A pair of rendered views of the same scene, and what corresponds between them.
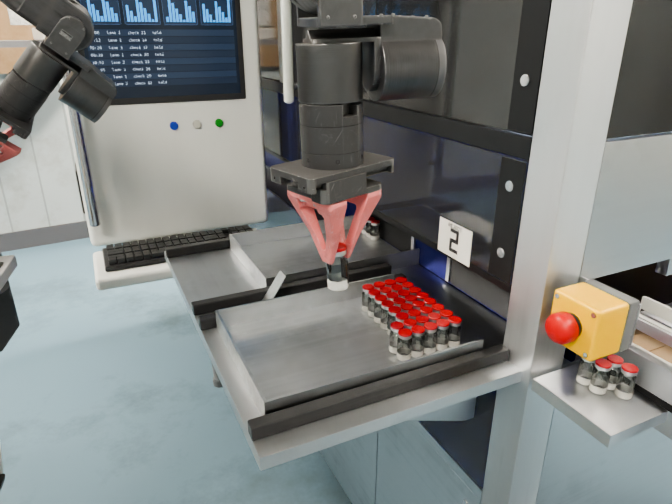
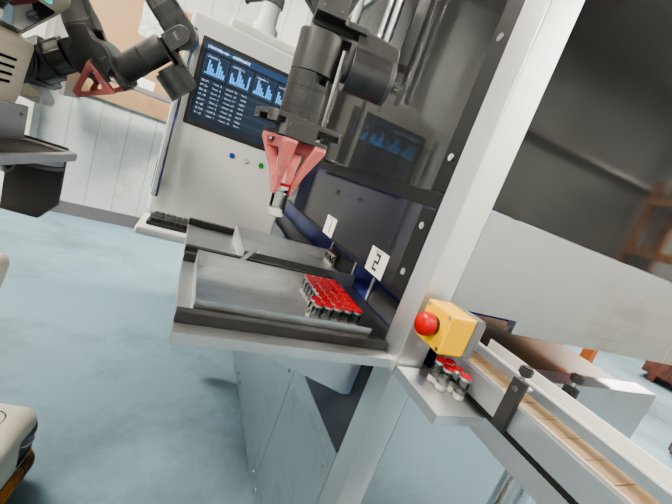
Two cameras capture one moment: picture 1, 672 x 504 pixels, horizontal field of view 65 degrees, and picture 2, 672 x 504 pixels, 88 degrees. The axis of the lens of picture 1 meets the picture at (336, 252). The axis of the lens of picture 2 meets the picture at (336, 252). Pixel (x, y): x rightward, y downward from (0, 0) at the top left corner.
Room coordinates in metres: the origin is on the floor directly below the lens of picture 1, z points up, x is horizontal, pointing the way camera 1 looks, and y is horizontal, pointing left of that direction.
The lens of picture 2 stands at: (0.01, -0.10, 1.17)
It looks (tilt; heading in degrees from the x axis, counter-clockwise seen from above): 12 degrees down; 0
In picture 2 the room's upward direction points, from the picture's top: 20 degrees clockwise
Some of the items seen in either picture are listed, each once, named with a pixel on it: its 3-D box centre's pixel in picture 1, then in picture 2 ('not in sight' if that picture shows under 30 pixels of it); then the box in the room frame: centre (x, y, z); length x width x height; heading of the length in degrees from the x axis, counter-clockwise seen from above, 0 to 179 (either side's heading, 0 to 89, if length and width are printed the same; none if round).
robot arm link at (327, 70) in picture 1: (336, 71); (322, 58); (0.49, 0.00, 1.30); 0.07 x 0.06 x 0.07; 106
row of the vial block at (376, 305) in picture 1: (390, 318); (315, 298); (0.76, -0.09, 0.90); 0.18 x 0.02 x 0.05; 25
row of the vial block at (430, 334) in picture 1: (402, 315); (324, 299); (0.77, -0.11, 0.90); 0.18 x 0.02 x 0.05; 25
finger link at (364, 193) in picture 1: (332, 216); (287, 159); (0.49, 0.00, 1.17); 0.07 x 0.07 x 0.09; 40
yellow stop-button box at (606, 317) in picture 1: (590, 319); (448, 327); (0.60, -0.33, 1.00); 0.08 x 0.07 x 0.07; 115
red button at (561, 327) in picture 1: (564, 327); (428, 324); (0.58, -0.29, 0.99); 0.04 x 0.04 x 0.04; 25
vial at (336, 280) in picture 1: (337, 268); (278, 200); (0.49, 0.00, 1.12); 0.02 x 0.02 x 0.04
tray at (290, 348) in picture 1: (342, 333); (277, 294); (0.72, -0.01, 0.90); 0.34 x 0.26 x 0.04; 115
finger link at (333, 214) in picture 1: (336, 215); (290, 160); (0.49, 0.00, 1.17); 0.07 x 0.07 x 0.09; 40
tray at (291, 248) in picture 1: (321, 248); (291, 255); (1.08, 0.03, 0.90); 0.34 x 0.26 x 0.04; 116
